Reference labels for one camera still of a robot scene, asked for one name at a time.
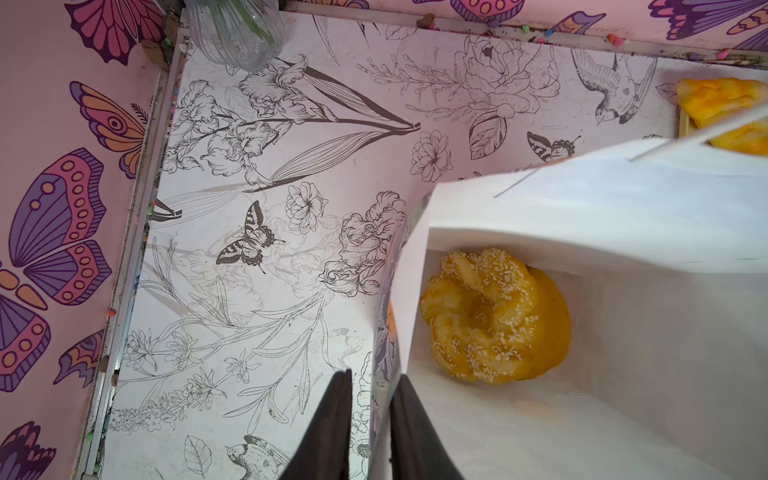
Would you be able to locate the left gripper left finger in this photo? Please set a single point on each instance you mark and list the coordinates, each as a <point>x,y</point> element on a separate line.
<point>323,453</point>

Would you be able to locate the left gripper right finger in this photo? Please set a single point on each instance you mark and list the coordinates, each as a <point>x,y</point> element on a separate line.
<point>416,450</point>

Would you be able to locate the glass vase with flowers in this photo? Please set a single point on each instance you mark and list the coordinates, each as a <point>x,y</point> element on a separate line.
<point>243,34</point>

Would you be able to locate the floral white paper bag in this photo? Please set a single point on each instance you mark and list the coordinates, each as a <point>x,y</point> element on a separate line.
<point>659,248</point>

